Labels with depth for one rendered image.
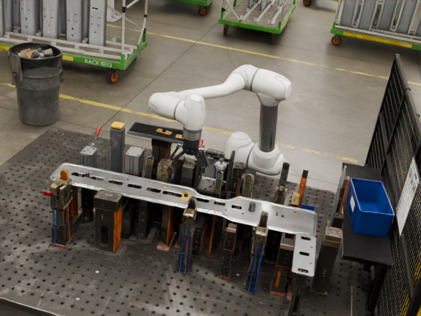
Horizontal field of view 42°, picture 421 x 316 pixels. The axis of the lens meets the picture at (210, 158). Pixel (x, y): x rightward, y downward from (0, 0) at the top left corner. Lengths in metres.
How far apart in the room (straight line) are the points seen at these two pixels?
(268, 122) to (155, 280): 1.08
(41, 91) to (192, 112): 3.17
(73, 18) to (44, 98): 1.81
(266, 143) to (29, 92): 2.93
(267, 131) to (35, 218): 1.37
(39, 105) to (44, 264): 2.95
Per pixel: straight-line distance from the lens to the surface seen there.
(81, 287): 2.73
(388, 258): 2.65
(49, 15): 7.26
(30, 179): 3.52
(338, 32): 9.30
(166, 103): 2.61
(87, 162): 3.06
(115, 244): 2.86
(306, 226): 2.76
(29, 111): 5.66
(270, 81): 2.95
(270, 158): 3.32
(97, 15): 7.01
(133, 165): 2.97
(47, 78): 5.50
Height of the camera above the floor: 2.54
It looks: 29 degrees down
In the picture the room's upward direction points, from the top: 7 degrees clockwise
